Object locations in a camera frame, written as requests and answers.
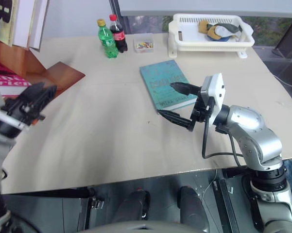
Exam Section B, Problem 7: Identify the white plastic basket rack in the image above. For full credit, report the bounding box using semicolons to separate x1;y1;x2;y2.
168;13;256;59

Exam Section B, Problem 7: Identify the teal book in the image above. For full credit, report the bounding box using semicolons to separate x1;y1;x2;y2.
139;59;199;112

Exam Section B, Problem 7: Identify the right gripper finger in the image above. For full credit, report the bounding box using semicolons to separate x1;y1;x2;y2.
169;82;203;96
157;109;194;132

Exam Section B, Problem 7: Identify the clear box of coloured clips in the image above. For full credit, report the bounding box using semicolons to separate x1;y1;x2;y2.
133;33;155;54

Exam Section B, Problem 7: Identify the book with black lettering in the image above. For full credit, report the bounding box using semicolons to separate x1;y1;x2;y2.
0;0;24;47

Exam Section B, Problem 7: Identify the blue cloth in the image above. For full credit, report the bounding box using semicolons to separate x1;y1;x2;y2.
207;33;231;42

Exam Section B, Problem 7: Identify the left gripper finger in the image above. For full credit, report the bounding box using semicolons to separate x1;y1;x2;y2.
19;82;45;98
37;84;58;105

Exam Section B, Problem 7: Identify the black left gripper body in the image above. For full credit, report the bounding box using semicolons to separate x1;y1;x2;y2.
1;94;46;127

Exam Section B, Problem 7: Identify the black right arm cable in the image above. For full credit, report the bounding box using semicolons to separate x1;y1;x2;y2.
201;103;244;167

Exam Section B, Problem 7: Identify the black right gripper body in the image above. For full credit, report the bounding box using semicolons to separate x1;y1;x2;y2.
187;93;216;133

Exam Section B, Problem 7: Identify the grey robot torso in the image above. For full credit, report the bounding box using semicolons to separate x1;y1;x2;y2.
75;219;209;233

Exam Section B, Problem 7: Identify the pink book white lettering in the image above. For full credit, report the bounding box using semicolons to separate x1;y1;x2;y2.
0;73;34;97

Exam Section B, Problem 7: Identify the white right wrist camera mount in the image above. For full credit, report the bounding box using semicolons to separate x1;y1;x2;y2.
200;72;225;127

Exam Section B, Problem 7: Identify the cola bottle red cap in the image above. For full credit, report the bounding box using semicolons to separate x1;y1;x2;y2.
108;14;128;54

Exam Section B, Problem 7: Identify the dark red book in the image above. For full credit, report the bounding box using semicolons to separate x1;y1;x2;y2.
0;59;18;75

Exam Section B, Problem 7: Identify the green soda bottle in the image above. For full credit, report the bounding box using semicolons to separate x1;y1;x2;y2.
96;18;119;59

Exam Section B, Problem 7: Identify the thin white cable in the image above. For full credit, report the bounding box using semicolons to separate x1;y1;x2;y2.
273;74;292;87

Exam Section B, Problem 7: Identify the yellow cloth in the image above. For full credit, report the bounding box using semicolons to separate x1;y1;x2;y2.
198;20;221;39

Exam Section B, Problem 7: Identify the wooden bookshelf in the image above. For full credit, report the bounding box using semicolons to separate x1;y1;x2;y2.
0;35;86;98

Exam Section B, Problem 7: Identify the black angled stand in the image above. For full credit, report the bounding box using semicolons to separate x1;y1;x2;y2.
271;17;292;59

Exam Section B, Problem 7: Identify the grey white cloth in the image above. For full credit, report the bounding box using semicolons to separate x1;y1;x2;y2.
207;22;243;39

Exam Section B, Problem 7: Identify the grey overhead board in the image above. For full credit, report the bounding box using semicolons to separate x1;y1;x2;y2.
118;0;292;18

